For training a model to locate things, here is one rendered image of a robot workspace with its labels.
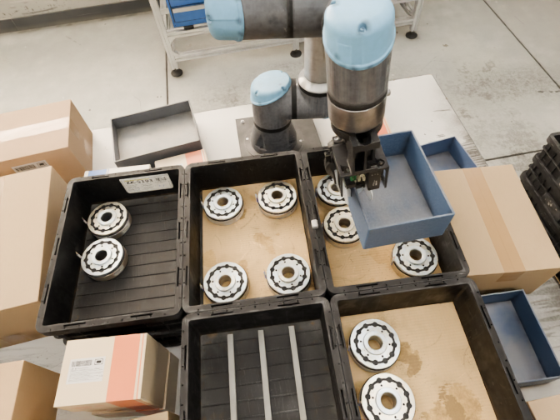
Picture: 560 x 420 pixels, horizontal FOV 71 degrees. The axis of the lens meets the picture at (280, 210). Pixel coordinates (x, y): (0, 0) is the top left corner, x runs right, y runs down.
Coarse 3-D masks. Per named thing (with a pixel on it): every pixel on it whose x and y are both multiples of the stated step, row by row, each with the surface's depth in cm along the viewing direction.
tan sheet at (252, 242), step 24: (240, 192) 108; (264, 216) 103; (288, 216) 103; (216, 240) 100; (240, 240) 100; (264, 240) 99; (288, 240) 99; (216, 264) 96; (240, 264) 96; (264, 264) 96; (264, 288) 92; (312, 288) 92
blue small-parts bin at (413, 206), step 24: (384, 144) 78; (408, 144) 78; (408, 168) 79; (360, 192) 77; (384, 192) 76; (408, 192) 76; (432, 192) 72; (360, 216) 68; (384, 216) 74; (408, 216) 73; (432, 216) 73; (360, 240) 71; (384, 240) 69; (408, 240) 70
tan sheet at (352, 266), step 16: (320, 176) 109; (320, 208) 103; (336, 256) 96; (352, 256) 95; (368, 256) 95; (384, 256) 95; (336, 272) 93; (352, 272) 93; (368, 272) 93; (384, 272) 93
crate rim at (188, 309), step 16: (224, 160) 101; (240, 160) 101; (256, 160) 101; (304, 176) 97; (304, 192) 94; (320, 256) 85; (320, 272) 83; (320, 288) 81; (208, 304) 80; (240, 304) 80; (256, 304) 80
